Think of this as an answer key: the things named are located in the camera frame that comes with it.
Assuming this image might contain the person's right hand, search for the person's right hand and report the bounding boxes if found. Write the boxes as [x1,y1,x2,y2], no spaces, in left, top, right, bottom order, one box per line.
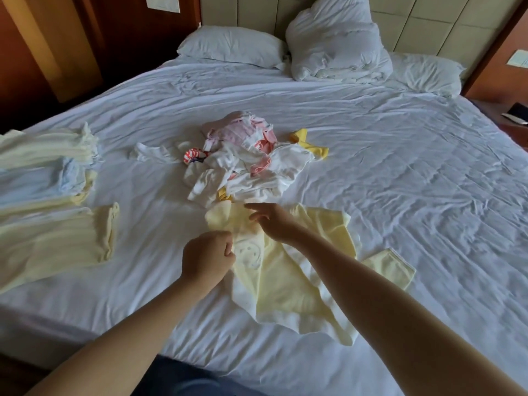
[244,203,307,244]

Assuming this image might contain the person's left hand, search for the person's left hand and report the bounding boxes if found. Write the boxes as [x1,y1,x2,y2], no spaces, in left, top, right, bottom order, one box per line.
[180,231,237,286]

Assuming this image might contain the pale yellow baby garment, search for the pale yellow baby garment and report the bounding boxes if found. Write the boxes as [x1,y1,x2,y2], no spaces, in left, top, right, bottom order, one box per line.
[205,202,416,347]

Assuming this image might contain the person's left forearm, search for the person's left forearm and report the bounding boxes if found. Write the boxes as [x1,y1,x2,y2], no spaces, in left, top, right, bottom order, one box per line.
[23,273,225,396]

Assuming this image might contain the person's right forearm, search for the person's right forearm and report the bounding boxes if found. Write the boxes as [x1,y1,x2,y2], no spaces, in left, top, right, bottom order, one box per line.
[289,227,528,396]

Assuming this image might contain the pile of white pink baby clothes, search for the pile of white pink baby clothes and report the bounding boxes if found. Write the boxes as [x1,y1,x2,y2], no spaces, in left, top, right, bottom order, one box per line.
[181,111,316,208]

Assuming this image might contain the red white striped garment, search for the red white striped garment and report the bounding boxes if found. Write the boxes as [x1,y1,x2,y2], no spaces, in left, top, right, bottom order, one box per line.
[183,147,209,166]

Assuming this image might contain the bright yellow garment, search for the bright yellow garment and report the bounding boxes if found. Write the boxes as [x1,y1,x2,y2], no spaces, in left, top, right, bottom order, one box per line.
[289,128,329,158]

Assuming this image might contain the small white garment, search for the small white garment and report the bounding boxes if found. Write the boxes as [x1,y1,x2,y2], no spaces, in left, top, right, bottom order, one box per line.
[130,142,183,164]

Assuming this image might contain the person's blue jeans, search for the person's blue jeans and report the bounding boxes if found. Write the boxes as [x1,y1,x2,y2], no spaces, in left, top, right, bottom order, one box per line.
[134,354,266,396]

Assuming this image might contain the white bed sheet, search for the white bed sheet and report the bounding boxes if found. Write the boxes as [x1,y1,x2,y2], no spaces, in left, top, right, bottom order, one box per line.
[0,57,528,396]

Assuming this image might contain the folded pale yellow ribbed garment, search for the folded pale yellow ribbed garment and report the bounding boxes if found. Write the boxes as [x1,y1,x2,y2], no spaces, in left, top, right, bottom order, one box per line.
[0,202,120,296]

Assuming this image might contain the white pillow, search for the white pillow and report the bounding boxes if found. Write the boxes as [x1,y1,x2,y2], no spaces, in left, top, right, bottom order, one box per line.
[177,25,289,71]
[389,51,467,98]

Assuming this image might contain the crumpled white duvet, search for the crumpled white duvet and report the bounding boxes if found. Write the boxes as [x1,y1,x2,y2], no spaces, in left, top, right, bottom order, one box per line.
[285,0,395,83]

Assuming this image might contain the folded light blue garment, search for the folded light blue garment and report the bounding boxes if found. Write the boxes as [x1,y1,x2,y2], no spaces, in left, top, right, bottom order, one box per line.
[0,157,90,204]

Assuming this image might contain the folded cream garment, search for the folded cream garment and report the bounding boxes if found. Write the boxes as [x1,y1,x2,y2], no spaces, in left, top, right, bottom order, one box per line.
[0,121,100,170]

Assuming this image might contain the beige padded headboard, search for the beige padded headboard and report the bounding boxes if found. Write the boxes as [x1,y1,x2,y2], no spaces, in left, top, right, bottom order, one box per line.
[200,0,528,79]

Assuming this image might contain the brown wooden nightstand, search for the brown wooden nightstand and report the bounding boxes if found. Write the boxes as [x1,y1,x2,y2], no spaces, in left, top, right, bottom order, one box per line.
[470,97,528,152]

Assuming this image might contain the black flat object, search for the black flat object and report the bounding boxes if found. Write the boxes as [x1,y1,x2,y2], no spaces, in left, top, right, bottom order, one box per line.
[501,102,528,127]

